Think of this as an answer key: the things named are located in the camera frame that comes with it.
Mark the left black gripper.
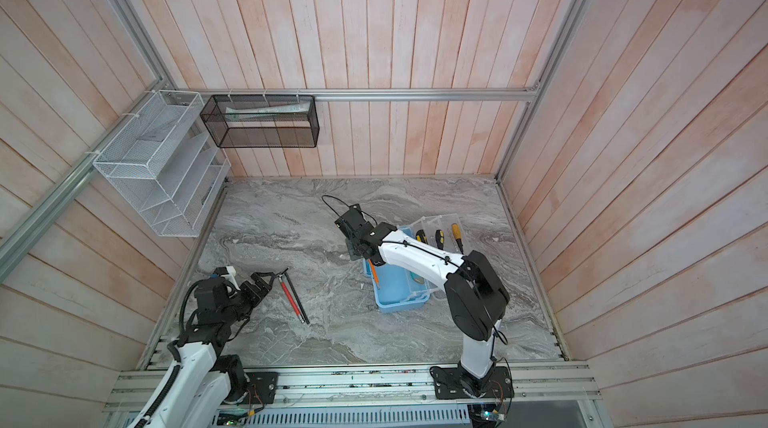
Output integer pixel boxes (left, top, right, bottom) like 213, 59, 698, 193
221, 272, 276, 325

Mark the black hex key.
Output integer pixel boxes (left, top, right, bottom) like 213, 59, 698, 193
282, 270, 310, 325

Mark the yellow black utility knife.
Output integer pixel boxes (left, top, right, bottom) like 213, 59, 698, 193
416, 229, 428, 244

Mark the light blue plastic tool box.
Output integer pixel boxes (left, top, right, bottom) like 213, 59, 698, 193
362, 214, 463, 314

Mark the teal tool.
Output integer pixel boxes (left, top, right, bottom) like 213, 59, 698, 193
411, 273, 425, 285

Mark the black yellow handled screwdriver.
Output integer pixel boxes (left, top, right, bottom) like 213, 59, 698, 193
435, 229, 445, 250

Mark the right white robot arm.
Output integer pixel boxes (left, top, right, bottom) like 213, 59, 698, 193
335, 204, 513, 400

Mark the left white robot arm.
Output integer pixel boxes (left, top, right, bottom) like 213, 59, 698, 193
131, 266, 278, 427

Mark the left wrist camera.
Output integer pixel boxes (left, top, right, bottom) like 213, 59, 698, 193
214, 266, 239, 287

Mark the white wire mesh shelf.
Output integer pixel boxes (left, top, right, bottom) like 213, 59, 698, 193
94, 91, 231, 238

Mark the black wire mesh basket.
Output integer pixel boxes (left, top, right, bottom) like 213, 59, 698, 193
201, 94, 320, 149

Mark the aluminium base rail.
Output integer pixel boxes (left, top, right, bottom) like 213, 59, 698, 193
104, 360, 601, 412

